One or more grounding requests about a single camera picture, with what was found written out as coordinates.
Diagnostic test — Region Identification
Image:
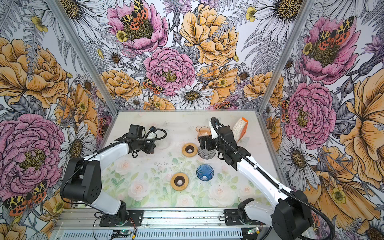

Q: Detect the coffee filter pack orange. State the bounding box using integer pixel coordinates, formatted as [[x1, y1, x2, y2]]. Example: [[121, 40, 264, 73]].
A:
[[233, 118, 249, 142]]

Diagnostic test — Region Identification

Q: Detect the green circuit board left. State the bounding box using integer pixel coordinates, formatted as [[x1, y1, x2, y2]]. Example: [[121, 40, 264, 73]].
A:
[[111, 230, 134, 238]]

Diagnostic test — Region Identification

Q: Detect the aluminium front rail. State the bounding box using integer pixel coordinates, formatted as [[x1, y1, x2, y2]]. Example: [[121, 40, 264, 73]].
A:
[[50, 206, 313, 230]]

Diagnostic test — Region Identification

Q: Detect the green circuit board right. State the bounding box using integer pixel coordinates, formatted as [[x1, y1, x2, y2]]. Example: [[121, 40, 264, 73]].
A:
[[247, 227, 260, 235]]

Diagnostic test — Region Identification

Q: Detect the wooden ring holder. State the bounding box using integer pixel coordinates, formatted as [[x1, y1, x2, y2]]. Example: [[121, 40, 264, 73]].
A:
[[182, 143, 198, 158], [171, 173, 189, 192]]

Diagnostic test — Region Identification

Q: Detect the green circuit board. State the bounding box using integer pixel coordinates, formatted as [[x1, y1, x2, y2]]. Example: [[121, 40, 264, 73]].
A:
[[111, 230, 134, 238], [247, 227, 260, 235]]

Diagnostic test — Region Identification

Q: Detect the blue ribbed dripper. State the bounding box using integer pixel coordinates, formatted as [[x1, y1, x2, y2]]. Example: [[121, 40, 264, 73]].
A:
[[196, 164, 215, 182]]

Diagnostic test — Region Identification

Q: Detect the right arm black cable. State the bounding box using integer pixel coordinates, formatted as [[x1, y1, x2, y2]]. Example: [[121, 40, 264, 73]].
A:
[[209, 116, 336, 240]]

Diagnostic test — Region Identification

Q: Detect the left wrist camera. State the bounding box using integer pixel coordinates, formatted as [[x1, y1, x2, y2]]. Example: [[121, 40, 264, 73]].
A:
[[146, 126, 158, 139]]

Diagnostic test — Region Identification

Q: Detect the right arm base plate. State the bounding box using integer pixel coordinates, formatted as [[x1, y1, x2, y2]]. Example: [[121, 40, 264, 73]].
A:
[[224, 209, 261, 226]]

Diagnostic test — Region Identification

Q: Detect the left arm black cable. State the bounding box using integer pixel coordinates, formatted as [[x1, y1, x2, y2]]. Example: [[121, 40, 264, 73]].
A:
[[61, 127, 168, 193]]

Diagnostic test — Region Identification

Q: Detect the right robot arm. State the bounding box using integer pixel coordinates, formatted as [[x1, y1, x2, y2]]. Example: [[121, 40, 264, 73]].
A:
[[198, 126, 313, 240]]

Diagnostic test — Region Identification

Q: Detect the grey ribbed dripper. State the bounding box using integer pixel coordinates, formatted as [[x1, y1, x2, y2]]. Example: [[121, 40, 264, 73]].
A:
[[198, 148, 216, 160]]

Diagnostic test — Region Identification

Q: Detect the clear glass carafe brown handle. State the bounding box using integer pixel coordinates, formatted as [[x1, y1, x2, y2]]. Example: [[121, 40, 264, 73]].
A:
[[155, 138, 171, 150]]

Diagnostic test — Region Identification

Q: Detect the orange glass pitcher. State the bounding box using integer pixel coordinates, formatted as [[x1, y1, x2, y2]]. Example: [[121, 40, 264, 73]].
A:
[[196, 126, 212, 138]]

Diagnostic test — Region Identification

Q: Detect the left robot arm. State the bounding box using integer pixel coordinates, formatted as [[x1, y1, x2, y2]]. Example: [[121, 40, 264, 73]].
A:
[[60, 125, 167, 226]]

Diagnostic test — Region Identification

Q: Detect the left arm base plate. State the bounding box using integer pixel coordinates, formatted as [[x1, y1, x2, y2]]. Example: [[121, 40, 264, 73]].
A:
[[99, 210, 144, 227]]

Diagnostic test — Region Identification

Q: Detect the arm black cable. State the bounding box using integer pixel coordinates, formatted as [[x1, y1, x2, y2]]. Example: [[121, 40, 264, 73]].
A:
[[61, 127, 168, 193], [209, 116, 336, 240]]

